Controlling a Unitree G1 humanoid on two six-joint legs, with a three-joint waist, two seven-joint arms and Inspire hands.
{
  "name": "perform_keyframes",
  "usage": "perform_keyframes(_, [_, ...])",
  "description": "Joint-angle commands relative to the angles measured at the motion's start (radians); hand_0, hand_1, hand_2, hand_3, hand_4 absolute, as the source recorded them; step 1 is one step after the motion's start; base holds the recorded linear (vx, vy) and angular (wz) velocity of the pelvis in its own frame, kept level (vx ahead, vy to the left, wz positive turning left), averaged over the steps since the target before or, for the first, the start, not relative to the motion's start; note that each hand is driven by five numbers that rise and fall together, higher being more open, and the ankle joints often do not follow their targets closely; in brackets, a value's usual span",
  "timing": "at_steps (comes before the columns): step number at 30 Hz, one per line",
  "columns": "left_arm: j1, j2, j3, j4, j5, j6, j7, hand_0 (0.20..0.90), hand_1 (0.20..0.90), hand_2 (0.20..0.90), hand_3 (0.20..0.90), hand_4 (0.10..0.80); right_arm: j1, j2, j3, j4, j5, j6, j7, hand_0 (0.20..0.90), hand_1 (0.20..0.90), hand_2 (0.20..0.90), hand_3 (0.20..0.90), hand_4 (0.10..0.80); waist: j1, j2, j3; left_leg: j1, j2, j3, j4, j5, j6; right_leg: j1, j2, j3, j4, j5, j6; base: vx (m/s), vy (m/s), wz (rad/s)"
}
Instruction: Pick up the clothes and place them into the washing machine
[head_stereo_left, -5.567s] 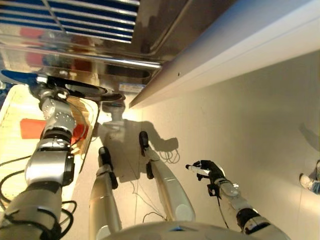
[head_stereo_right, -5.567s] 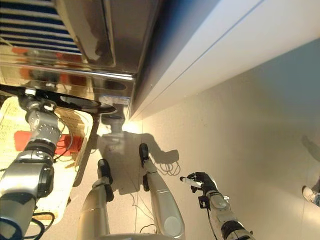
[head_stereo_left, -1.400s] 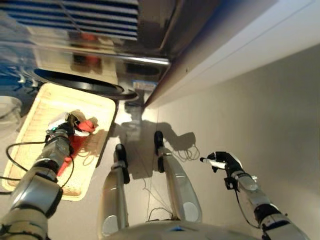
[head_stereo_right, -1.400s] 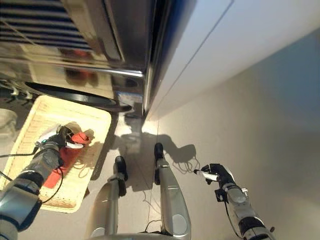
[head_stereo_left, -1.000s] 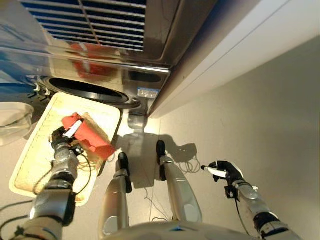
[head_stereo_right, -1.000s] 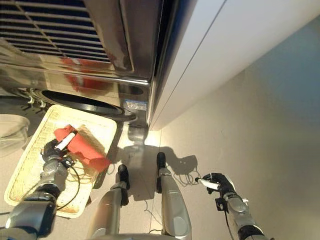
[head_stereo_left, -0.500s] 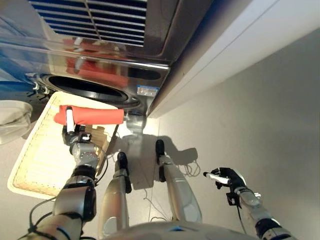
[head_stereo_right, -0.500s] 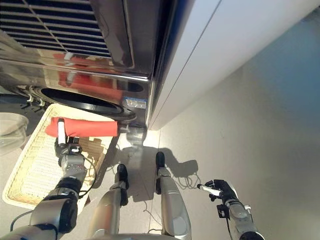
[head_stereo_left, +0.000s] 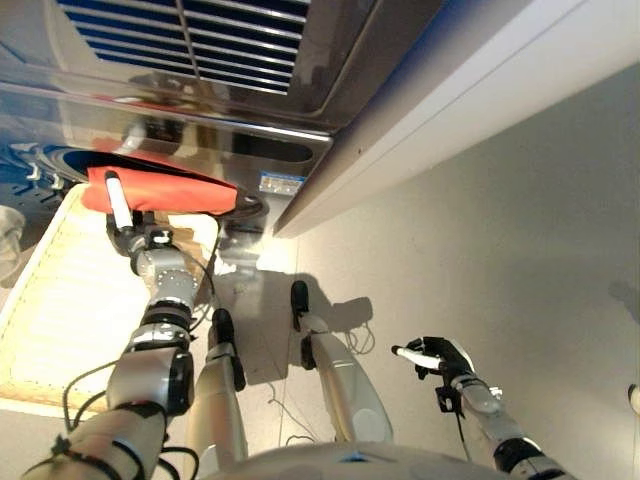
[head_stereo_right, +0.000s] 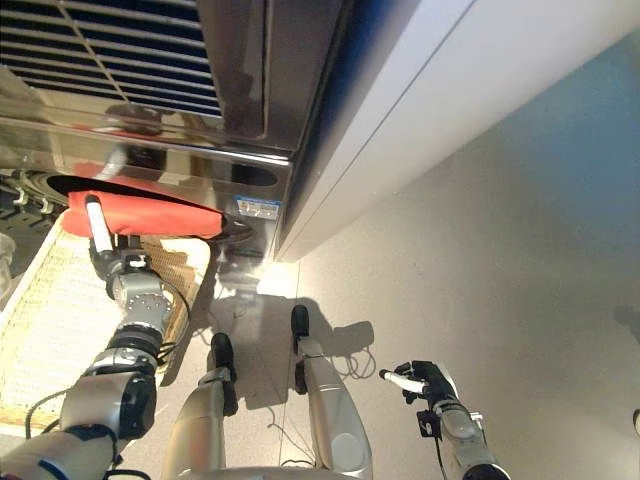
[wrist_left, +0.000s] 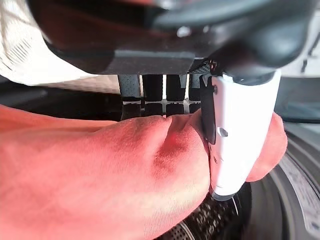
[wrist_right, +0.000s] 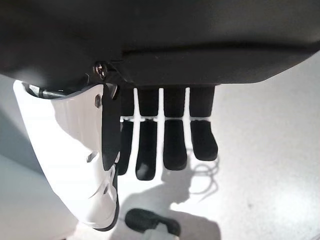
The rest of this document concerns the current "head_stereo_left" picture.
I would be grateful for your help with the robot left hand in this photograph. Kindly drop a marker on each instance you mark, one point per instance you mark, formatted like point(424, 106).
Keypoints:
point(145, 235)

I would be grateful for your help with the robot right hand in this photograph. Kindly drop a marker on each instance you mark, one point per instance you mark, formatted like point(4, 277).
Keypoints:
point(450, 357)

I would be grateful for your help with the red garment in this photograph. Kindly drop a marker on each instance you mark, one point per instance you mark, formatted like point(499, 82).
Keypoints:
point(175, 192)

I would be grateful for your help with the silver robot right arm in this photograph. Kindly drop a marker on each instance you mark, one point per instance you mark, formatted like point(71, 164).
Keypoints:
point(490, 410)

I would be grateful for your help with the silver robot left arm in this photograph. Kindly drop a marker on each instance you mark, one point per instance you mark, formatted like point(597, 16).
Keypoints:
point(145, 380)

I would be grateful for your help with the grey front-load washing machine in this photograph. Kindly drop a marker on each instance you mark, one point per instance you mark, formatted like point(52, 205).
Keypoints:
point(200, 135)
point(475, 125)

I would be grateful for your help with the round washing machine door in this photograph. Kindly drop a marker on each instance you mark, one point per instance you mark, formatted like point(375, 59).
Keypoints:
point(20, 170)

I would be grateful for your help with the white woven laundry basket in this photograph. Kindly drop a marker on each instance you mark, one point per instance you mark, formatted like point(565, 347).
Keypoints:
point(75, 300)

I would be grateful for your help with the silver robot right leg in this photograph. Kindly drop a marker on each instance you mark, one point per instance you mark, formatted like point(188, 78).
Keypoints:
point(350, 390)

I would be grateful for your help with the silver robot leg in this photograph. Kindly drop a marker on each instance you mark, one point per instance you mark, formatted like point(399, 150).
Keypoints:
point(215, 410)
point(350, 390)

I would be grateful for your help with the grey robot torso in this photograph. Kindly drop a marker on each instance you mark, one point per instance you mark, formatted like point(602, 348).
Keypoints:
point(350, 465)

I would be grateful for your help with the blue energy label sticker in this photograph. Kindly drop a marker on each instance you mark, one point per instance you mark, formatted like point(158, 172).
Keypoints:
point(282, 183)

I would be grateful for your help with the silver robot left leg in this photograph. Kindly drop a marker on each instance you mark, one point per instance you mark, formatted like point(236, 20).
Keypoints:
point(215, 410)

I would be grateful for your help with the grey stacked dryer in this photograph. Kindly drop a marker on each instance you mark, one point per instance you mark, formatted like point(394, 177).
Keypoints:
point(350, 50)

